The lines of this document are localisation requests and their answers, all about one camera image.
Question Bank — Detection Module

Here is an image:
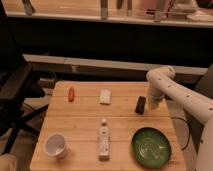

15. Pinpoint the black office chair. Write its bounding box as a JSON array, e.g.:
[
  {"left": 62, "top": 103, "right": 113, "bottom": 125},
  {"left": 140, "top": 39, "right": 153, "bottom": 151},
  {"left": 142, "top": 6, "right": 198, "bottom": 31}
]
[{"left": 0, "top": 56, "right": 48, "bottom": 154}]

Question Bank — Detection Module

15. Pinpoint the white rectangular block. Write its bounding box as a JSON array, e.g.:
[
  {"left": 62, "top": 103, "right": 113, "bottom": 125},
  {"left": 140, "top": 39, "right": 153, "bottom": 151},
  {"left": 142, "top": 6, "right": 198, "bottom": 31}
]
[{"left": 99, "top": 90, "right": 111, "bottom": 105}]

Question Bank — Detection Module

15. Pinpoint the wooden bench rail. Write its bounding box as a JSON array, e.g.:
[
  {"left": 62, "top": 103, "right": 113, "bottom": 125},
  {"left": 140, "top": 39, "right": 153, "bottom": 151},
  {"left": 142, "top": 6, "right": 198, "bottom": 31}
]
[{"left": 24, "top": 54, "right": 208, "bottom": 75}]

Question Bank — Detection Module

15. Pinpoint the black cable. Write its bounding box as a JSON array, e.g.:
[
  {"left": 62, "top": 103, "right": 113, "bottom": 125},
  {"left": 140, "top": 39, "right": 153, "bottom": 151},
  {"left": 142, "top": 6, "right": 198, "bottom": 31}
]
[{"left": 172, "top": 116, "right": 191, "bottom": 151}]

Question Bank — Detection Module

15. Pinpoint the black eraser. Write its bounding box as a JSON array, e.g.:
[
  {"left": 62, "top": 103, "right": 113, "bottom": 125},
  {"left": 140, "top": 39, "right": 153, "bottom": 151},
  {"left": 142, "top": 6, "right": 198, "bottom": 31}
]
[{"left": 135, "top": 96, "right": 146, "bottom": 114}]

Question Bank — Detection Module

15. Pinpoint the green bowl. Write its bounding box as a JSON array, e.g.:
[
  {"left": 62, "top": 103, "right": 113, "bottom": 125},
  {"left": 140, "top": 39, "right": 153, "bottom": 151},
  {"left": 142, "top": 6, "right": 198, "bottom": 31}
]
[{"left": 131, "top": 127, "right": 172, "bottom": 169}]

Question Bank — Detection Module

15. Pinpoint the white paper cup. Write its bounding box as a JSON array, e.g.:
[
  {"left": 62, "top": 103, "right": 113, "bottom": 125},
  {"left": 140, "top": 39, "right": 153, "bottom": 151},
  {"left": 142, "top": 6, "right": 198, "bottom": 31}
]
[{"left": 44, "top": 133, "right": 67, "bottom": 158}]

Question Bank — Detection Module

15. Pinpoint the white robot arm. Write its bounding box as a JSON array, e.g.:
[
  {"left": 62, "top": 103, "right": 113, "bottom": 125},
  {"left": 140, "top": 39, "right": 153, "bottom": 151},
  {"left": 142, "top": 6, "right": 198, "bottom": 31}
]
[{"left": 146, "top": 66, "right": 213, "bottom": 171}]

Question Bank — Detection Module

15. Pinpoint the orange carrot toy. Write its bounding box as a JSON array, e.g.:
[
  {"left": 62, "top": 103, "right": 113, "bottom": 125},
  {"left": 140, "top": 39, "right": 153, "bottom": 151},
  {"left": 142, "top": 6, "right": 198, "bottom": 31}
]
[{"left": 68, "top": 87, "right": 75, "bottom": 102}]

